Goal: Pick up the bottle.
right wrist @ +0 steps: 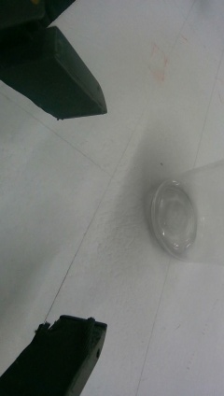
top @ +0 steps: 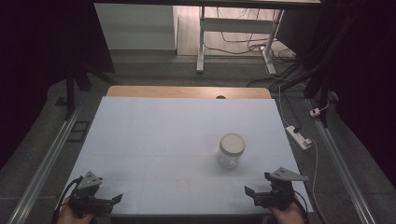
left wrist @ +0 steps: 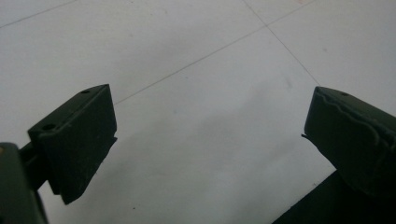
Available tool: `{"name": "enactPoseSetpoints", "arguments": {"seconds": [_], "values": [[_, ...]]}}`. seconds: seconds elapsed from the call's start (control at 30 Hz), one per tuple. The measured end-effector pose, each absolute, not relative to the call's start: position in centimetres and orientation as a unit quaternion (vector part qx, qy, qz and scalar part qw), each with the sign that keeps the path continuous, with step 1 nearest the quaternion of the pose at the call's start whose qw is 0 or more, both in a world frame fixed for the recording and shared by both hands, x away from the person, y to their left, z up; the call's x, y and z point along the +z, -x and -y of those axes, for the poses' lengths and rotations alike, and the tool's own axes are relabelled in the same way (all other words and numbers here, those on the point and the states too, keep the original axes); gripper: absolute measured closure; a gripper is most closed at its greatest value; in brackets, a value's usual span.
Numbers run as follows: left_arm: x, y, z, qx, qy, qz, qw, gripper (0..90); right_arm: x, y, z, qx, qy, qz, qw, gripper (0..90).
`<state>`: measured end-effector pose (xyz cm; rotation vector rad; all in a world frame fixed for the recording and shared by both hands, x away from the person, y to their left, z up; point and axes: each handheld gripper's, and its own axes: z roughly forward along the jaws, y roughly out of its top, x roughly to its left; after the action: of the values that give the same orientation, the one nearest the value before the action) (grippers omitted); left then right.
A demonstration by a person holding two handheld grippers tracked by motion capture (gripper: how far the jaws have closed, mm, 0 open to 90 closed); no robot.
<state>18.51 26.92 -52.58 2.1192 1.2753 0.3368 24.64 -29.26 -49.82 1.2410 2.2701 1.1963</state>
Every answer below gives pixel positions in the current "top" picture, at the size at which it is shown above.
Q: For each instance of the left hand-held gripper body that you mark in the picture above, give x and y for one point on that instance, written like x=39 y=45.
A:
x=90 y=181

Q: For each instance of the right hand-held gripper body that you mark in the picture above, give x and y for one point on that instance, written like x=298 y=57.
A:
x=280 y=194

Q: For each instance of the clear glass jar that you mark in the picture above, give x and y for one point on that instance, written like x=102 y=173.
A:
x=229 y=161

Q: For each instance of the cream plastic jar lid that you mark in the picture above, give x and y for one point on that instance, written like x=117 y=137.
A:
x=232 y=143

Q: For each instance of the person's right hand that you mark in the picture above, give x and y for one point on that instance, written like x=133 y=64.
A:
x=288 y=216

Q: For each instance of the person's left hand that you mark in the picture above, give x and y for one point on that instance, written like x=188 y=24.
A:
x=73 y=217

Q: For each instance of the white power strip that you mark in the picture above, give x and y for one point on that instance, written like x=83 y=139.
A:
x=298 y=138

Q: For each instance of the small white adapter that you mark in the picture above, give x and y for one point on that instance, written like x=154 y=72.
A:
x=315 y=112

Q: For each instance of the wooden table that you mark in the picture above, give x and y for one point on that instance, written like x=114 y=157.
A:
x=174 y=92

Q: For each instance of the black curtain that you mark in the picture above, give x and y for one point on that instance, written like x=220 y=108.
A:
x=370 y=77
x=37 y=62

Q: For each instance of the aluminium rail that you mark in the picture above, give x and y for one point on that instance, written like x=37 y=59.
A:
x=46 y=161
x=342 y=168

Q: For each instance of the white desk frame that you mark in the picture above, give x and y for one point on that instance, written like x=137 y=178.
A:
x=236 y=25

